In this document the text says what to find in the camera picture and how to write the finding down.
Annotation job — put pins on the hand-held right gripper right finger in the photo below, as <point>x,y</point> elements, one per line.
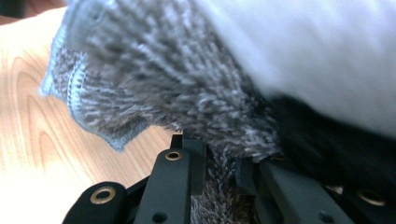
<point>286,199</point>

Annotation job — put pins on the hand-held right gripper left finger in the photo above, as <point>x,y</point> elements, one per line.
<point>171,186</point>

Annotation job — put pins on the grey fluffy cloth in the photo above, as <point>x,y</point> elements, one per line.
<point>155,77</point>

